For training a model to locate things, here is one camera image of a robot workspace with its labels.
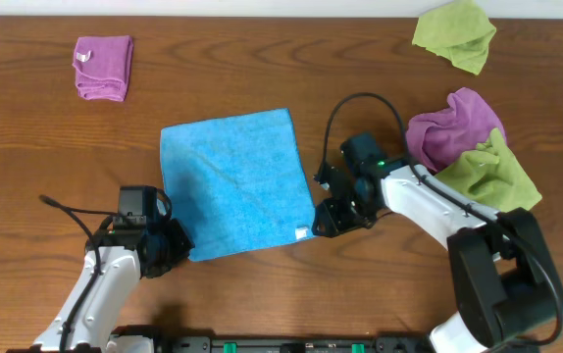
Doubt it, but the small green cloth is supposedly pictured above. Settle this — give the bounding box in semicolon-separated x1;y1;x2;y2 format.
412;0;496;76

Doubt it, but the black cable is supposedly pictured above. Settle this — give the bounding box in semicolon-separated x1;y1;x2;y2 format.
315;91;563;349
38;194;126;353

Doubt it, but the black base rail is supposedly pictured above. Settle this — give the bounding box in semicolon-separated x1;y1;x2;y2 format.
110;326;435;353

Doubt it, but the large green cloth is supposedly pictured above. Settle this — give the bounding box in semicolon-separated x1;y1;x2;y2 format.
435;128;542;212

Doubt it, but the folded purple cloth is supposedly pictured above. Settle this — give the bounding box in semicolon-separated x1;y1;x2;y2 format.
72;35;133;102

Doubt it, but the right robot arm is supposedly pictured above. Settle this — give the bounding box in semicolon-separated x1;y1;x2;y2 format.
313;155;563;352

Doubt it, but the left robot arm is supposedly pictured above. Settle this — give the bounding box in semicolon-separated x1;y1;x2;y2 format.
26;217;193;352

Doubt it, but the left black cable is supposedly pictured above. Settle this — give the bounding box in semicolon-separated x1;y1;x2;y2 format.
38;194;126;353

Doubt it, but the crumpled purple cloth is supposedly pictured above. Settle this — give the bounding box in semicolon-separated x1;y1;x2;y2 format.
406;87;507;172

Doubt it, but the blue microfiber cloth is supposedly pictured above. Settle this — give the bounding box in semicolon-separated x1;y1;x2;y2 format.
160;109;315;262

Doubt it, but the right black cable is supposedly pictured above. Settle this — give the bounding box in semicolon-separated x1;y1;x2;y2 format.
315;91;563;349

